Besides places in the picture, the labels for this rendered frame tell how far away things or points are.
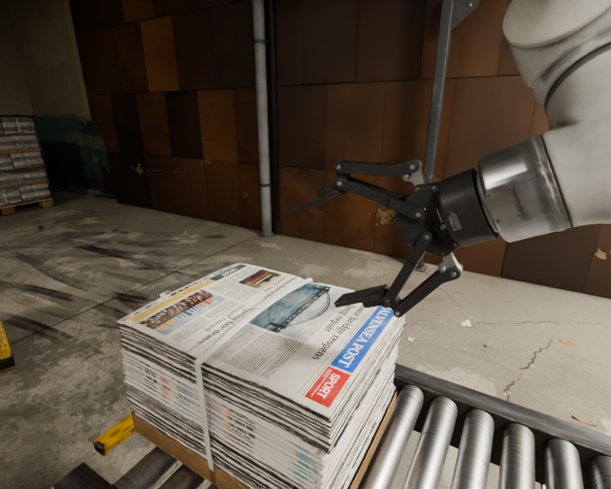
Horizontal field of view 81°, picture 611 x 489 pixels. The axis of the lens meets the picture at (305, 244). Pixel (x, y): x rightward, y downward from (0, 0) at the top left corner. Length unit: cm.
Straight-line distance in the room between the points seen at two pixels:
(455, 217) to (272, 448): 35
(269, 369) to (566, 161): 37
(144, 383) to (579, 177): 61
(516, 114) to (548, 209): 293
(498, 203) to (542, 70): 14
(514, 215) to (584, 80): 12
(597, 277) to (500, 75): 171
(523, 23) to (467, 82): 290
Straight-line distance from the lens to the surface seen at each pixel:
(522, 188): 36
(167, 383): 60
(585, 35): 42
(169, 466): 73
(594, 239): 345
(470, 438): 77
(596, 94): 38
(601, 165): 35
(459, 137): 332
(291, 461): 50
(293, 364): 47
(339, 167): 43
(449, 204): 38
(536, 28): 43
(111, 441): 75
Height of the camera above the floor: 133
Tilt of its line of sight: 20 degrees down
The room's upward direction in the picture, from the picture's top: straight up
